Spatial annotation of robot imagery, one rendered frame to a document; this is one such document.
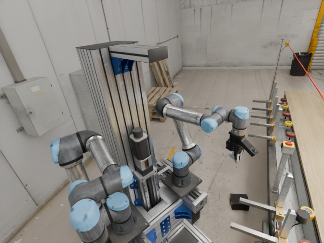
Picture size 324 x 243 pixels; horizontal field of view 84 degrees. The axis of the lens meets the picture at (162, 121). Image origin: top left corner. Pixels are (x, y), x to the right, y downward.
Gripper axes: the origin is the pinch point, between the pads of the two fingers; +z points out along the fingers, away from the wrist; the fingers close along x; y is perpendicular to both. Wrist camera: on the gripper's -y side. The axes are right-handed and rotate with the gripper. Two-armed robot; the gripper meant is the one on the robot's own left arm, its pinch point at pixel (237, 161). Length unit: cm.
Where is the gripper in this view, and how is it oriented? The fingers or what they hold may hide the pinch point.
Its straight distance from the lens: 122.5
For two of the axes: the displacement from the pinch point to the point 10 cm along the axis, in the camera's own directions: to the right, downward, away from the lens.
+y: -6.3, -3.2, 7.0
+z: 0.9, 8.7, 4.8
